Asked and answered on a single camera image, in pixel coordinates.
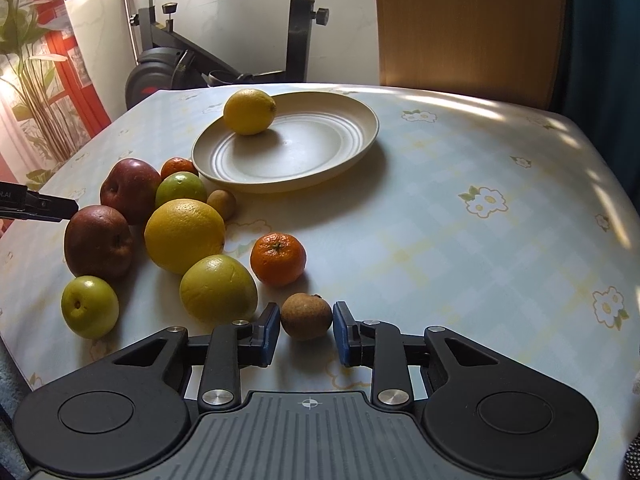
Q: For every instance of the green potted plant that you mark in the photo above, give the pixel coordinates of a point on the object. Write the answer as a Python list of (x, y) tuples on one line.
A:
[(30, 85)]

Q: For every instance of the green citrus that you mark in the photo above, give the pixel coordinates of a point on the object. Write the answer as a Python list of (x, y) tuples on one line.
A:
[(180, 189)]

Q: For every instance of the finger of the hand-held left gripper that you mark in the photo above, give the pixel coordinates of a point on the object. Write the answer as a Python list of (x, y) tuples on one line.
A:
[(55, 207)]

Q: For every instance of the large brown kiwi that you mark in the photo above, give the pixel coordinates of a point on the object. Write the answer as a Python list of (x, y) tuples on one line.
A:
[(306, 316)]

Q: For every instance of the small tangerine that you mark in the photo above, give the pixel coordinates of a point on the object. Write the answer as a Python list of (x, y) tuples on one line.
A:
[(177, 166)]

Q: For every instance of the large yellow orange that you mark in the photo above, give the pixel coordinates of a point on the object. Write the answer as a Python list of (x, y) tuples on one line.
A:
[(185, 235)]

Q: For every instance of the yellow-green citrus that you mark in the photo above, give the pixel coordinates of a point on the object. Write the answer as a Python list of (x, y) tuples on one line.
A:
[(218, 287)]

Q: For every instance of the green apple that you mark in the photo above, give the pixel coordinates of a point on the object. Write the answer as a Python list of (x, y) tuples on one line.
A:
[(90, 306)]

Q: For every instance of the bright red apple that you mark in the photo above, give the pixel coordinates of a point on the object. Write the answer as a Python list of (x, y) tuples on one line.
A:
[(127, 185)]

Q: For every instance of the dark teal cloth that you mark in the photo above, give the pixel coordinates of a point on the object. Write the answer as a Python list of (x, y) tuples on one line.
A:
[(600, 60)]

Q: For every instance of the dark red apple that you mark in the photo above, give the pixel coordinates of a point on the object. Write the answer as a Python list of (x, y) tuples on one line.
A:
[(97, 242)]

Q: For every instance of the cream round plate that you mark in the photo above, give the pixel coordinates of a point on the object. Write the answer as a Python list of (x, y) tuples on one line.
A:
[(310, 150)]

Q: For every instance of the wooden chair back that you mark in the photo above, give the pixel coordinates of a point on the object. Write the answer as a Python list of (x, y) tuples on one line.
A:
[(465, 25)]

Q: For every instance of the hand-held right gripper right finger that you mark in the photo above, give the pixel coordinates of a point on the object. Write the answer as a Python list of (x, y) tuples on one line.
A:
[(341, 332)]

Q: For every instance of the black exercise bike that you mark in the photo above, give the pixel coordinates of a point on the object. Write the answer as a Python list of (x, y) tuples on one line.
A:
[(300, 25)]

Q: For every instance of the large tangerine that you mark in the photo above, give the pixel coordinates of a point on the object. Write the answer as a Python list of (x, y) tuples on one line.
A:
[(277, 259)]

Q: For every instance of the yellow lemon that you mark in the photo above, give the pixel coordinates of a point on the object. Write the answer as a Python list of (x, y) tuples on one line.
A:
[(249, 111)]

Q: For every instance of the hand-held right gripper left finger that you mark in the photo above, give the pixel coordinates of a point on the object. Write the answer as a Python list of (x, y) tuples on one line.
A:
[(270, 332)]

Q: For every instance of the small brown kiwi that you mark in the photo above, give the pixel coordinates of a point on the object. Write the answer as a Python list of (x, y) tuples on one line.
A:
[(221, 204)]

